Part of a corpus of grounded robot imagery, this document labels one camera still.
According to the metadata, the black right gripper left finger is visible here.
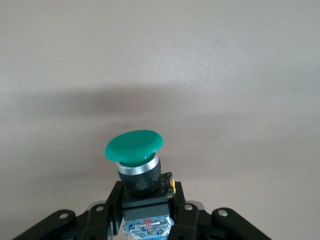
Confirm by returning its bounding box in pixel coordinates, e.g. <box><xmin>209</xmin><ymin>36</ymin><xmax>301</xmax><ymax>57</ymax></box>
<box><xmin>81</xmin><ymin>181</ymin><xmax>125</xmax><ymax>240</ymax></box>

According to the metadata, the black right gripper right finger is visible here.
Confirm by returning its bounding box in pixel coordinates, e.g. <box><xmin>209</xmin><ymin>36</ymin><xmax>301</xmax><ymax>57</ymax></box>
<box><xmin>169</xmin><ymin>181</ymin><xmax>200</xmax><ymax>240</ymax></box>

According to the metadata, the green mushroom push button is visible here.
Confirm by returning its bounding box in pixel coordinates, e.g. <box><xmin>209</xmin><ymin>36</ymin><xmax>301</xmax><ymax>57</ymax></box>
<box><xmin>104</xmin><ymin>129</ymin><xmax>177</xmax><ymax>240</ymax></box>

